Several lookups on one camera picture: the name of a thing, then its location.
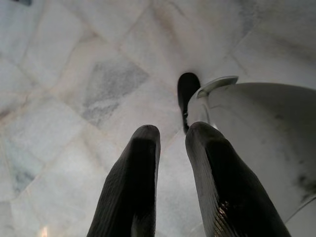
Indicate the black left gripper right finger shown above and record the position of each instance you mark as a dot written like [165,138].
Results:
[227,187]

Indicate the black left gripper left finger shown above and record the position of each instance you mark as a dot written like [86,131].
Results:
[133,177]

